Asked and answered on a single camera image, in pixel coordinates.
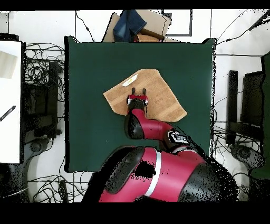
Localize tan terry towel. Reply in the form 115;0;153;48
102;68;188;123

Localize tan towel in box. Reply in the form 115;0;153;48
137;33;161;43

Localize dark green table cloth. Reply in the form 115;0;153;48
64;35;217;175

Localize blue jeans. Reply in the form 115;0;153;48
112;9;148;43

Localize cardboard box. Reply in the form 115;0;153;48
102;9;181;43

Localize black equipment rack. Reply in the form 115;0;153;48
22;61;60;138

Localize wide black stand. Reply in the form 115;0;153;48
240;70;265;140

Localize black round caster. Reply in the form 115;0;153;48
29;140;44;153

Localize black ridged tool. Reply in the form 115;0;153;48
0;105;16;122

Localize beige block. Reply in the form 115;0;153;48
0;50;18;80

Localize white desk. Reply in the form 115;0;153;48
0;40;22;164

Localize black rectangular floor frame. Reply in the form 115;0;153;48
161;9;193;37

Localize black cable tangle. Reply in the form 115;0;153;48
210;121;262;201

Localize narrow black post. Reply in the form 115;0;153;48
225;70;238;145

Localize black looped cables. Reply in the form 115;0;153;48
24;42;65;85

